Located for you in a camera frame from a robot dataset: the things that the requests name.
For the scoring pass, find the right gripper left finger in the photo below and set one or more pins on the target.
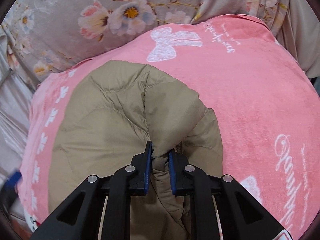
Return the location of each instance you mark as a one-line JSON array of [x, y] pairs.
[[99, 208]]

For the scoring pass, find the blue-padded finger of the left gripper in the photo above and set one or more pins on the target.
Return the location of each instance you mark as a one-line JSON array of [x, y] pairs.
[[13, 180]]

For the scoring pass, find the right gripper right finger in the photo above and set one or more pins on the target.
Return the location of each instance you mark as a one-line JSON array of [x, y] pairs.
[[220, 207]]

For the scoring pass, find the olive quilted jacket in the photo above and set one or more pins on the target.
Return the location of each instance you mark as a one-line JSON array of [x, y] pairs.
[[111, 115]]

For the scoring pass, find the silver satin curtain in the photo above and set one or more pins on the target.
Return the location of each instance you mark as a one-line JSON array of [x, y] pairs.
[[15, 101]]

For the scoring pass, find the pink fleece blanket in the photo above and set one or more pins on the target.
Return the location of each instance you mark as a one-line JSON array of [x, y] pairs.
[[266, 108]]

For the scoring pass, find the grey floral duvet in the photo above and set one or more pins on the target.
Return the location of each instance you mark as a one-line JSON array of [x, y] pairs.
[[40, 37]]

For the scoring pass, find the beige bed sheet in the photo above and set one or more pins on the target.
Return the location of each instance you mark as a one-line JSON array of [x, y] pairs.
[[299, 35]]

